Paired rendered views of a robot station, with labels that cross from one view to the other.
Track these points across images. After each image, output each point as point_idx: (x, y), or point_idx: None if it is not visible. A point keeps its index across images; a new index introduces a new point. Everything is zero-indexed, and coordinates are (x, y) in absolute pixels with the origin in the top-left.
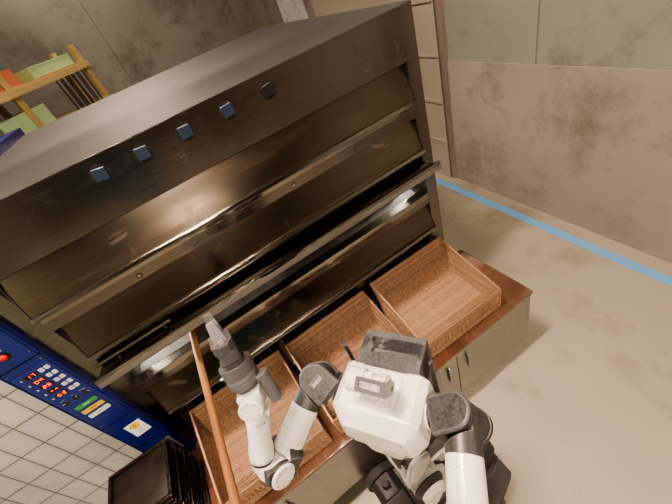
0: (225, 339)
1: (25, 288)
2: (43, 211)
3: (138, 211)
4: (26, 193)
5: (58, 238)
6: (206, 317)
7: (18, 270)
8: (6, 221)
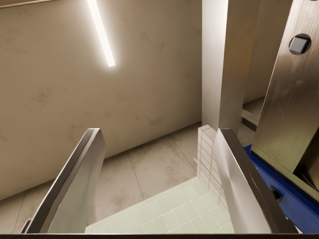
0: (27, 232)
1: (318, 176)
2: (285, 103)
3: None
4: (269, 95)
5: (309, 121)
6: (216, 147)
7: (307, 159)
8: (273, 120)
